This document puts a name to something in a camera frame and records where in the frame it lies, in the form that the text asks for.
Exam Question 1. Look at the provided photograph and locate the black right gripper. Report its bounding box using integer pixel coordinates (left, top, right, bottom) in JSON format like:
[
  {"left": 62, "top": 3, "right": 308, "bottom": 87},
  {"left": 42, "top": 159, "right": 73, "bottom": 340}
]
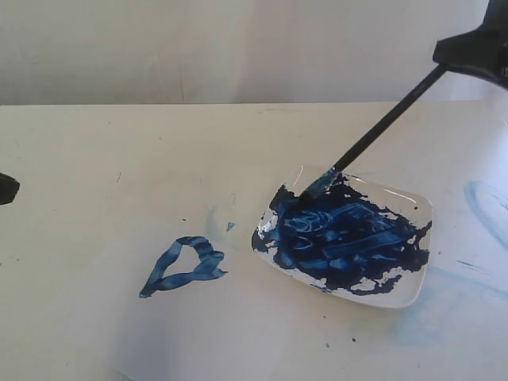
[{"left": 433, "top": 0, "right": 508, "bottom": 90}]

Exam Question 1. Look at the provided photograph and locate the white plate with blue paint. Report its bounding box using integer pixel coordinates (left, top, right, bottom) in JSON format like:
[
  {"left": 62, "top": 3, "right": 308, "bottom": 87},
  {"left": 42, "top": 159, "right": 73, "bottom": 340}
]
[{"left": 251, "top": 165, "right": 433, "bottom": 309}]

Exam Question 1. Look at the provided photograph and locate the white paper sheet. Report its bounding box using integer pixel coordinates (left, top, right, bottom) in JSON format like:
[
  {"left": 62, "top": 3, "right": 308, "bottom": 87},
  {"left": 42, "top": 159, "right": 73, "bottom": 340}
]
[{"left": 27, "top": 217, "right": 297, "bottom": 380}]

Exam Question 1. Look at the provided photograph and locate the black paintbrush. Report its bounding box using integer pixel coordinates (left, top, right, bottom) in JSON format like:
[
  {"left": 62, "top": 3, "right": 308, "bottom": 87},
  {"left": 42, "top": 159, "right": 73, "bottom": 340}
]
[{"left": 298, "top": 65, "right": 447, "bottom": 202}]

